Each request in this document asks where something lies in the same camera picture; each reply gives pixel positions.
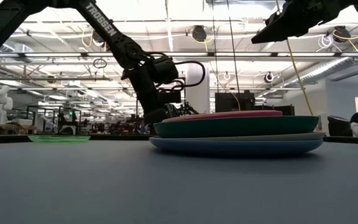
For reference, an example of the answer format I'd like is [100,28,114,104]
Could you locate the black low boxes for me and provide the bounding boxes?
[255,105,295,116]

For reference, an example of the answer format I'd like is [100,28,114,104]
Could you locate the black office chair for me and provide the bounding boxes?
[327,114,354,137]

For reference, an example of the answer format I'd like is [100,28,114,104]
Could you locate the white round pillar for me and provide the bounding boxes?
[185,63,211,114]

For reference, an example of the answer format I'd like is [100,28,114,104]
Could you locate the small clear green plate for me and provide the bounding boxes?
[27,134,91,144]

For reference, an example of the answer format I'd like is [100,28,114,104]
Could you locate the large grey plastic plate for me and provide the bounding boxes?
[149,131,326,142]

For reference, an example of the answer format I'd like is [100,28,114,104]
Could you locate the large blue plastic plate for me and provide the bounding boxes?
[149,136,324,157]

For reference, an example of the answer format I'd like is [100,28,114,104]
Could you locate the large dark green plastic plate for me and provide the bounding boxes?
[153,115,320,139]

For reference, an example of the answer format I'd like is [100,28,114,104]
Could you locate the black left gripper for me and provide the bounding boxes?
[143,105,183,135]

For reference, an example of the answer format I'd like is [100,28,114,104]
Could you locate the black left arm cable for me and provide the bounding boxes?
[154,52,206,93]

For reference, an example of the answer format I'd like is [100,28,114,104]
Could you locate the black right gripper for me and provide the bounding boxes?
[250,0,339,45]

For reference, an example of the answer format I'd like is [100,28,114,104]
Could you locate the thin black hanging cable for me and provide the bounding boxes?
[212,0,219,94]

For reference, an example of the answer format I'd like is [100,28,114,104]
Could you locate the black monitor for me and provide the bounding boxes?
[214,92,257,113]

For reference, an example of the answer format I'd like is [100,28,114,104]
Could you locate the hot pink plastic plate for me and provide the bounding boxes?
[162,110,284,124]

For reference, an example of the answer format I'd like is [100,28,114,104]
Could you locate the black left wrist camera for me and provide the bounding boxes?
[157,89,183,106]

